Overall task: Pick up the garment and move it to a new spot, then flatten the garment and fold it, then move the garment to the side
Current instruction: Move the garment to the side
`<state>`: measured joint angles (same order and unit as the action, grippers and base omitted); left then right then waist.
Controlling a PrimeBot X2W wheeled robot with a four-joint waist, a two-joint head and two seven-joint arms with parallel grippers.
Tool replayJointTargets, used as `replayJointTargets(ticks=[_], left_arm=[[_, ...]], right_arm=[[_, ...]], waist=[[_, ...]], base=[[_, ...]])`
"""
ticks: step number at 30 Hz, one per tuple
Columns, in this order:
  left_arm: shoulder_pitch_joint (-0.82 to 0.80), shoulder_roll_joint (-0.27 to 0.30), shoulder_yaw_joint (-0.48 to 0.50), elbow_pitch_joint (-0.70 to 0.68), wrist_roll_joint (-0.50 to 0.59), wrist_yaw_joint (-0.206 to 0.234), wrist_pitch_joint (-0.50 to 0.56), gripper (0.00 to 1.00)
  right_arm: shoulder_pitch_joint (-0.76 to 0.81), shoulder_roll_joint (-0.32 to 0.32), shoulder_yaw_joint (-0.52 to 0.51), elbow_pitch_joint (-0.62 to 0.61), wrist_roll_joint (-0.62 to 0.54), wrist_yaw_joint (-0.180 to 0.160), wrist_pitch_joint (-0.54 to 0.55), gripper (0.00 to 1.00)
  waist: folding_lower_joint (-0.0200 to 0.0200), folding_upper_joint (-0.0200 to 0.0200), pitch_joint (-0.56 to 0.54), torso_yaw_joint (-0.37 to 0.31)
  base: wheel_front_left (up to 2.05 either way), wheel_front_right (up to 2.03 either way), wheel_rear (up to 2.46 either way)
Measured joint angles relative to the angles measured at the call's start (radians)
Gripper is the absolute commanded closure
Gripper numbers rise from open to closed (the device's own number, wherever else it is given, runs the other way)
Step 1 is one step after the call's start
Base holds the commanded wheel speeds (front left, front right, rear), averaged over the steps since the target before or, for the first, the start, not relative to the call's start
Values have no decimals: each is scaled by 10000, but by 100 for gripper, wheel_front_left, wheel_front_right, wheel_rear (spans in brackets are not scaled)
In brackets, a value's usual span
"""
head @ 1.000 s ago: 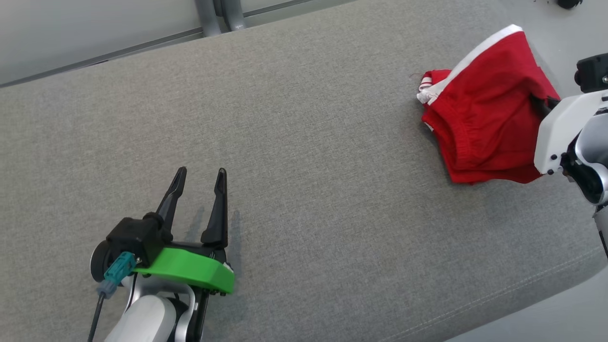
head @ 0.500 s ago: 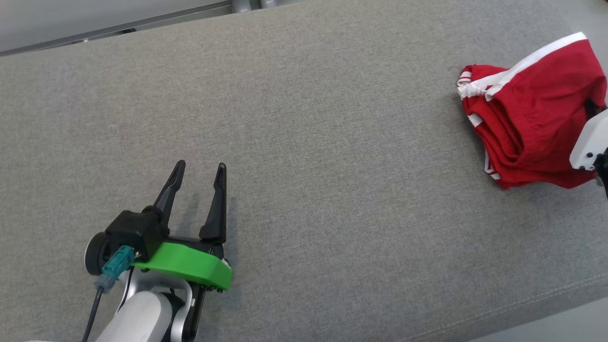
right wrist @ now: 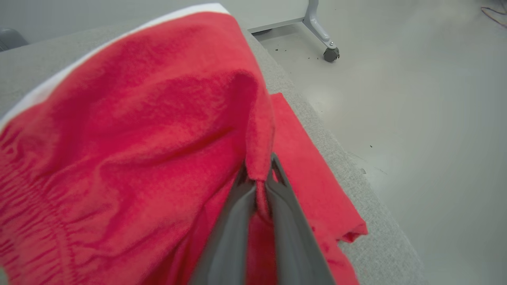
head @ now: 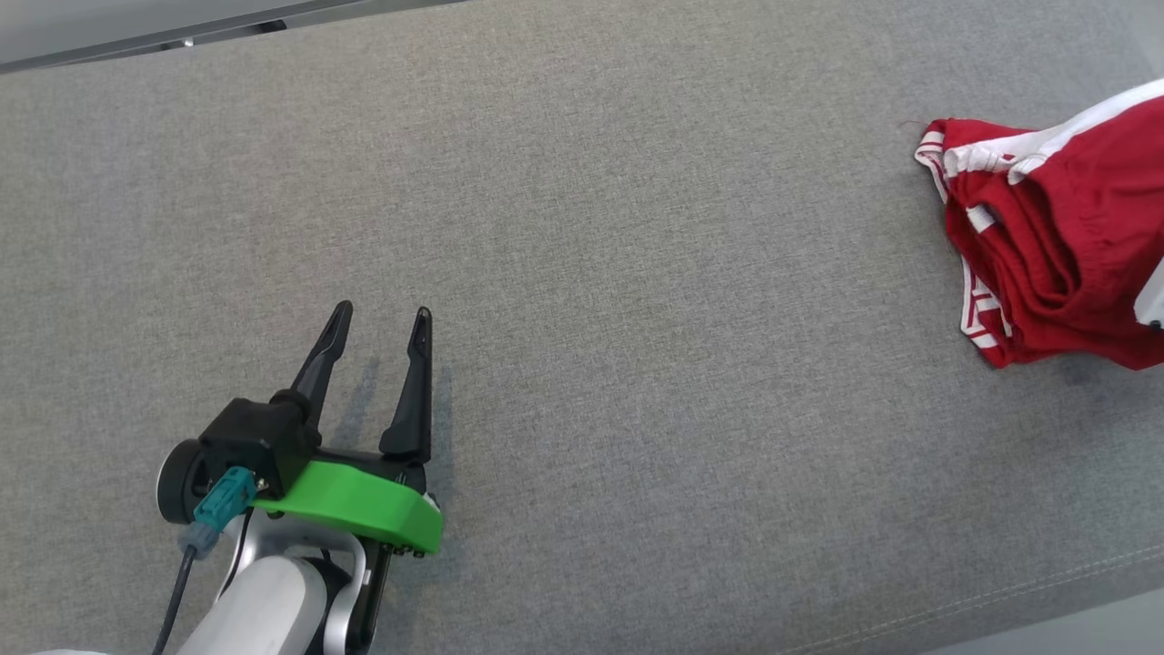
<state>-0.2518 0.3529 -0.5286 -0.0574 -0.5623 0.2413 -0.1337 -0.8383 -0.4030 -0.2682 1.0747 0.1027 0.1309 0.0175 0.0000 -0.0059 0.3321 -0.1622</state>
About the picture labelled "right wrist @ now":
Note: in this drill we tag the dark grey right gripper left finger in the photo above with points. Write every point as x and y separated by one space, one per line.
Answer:
229 245

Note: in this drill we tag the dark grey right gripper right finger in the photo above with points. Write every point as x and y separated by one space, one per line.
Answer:
293 245

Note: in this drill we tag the grey frame leg with caster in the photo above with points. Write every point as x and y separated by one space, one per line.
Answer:
313 12

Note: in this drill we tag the dark grey rounded object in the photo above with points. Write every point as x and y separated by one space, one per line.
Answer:
10 39

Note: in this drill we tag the red shorts with white stripe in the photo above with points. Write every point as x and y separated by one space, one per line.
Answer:
119 138

